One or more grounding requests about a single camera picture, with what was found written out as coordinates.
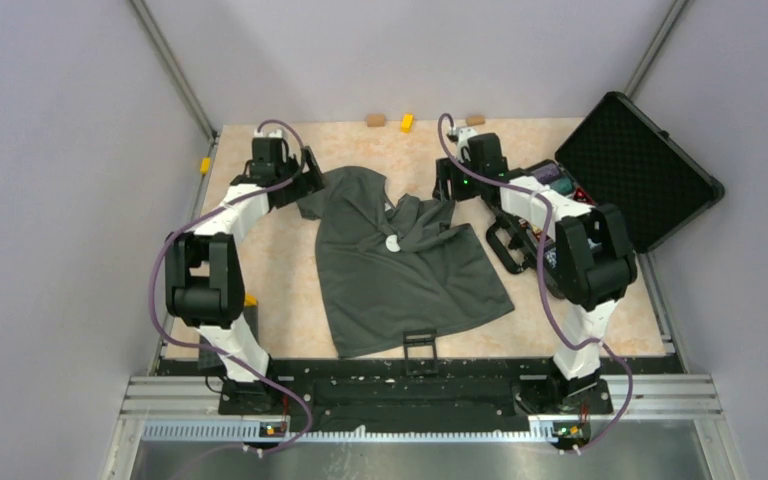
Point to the tan wooden block right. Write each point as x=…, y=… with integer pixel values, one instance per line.
x=475, y=120

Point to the yellow wooden block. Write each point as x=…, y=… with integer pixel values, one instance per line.
x=406, y=123

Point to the yellow triangular wedge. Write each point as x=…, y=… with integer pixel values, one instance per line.
x=250, y=301

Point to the dark grey t-shirt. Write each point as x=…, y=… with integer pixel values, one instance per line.
x=441, y=279

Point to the tan wooden block left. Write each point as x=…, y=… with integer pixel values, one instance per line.
x=375, y=120

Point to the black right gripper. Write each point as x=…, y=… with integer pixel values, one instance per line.
x=444, y=172

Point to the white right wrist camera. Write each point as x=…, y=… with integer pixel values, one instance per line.
x=459, y=135

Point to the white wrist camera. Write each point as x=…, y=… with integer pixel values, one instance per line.
x=459, y=135
x=271, y=133

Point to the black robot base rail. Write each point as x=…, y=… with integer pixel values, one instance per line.
x=391, y=396

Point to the black square brooch stand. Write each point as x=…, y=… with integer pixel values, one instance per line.
x=420, y=353

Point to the yellow wall bracket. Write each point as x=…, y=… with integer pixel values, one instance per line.
x=205, y=166

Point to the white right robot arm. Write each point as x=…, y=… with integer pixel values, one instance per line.
x=583, y=252

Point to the white slotted cable duct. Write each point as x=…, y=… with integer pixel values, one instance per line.
x=266, y=432

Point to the tan wooden block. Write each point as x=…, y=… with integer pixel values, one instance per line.
x=475, y=120
x=375, y=120

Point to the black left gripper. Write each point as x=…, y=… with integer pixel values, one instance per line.
x=311, y=181

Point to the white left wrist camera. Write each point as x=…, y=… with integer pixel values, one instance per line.
x=271, y=133

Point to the black perforated block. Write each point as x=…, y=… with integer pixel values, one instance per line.
x=209, y=362

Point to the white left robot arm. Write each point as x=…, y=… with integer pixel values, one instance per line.
x=204, y=284

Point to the blue round brooch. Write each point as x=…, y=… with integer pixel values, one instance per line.
x=392, y=244

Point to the black poker chip case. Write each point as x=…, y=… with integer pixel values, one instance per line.
x=618, y=156

